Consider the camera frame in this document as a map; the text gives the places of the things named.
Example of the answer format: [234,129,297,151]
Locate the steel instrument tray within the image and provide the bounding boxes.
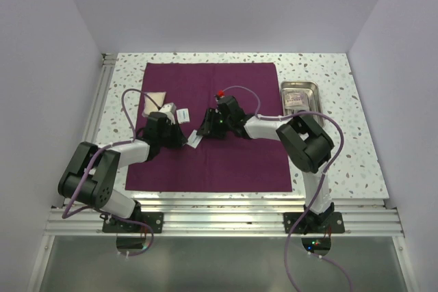
[280,81,322,116]

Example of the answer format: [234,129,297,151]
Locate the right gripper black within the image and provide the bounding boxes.
[196,108,233,140]

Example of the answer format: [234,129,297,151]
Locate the purple cloth mat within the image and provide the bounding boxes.
[125,63,292,192]

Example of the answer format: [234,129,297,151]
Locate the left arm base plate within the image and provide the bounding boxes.
[101,212,164,234]

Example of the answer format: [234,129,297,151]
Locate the clear bag printed pack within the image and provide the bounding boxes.
[283,91,309,109]

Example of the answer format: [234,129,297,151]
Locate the white gauze packet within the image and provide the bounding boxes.
[142,92,166,118]

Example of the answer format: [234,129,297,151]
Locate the aluminium frame rails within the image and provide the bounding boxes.
[29,53,419,291]

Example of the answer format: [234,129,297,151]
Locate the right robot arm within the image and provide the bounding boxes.
[196,96,334,233]

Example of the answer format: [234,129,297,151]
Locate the white sachet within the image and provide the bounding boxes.
[187,130,203,149]
[176,108,190,124]

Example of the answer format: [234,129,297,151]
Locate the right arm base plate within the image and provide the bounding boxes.
[283,211,346,235]

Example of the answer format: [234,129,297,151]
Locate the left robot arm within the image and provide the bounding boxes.
[57,111,187,233]

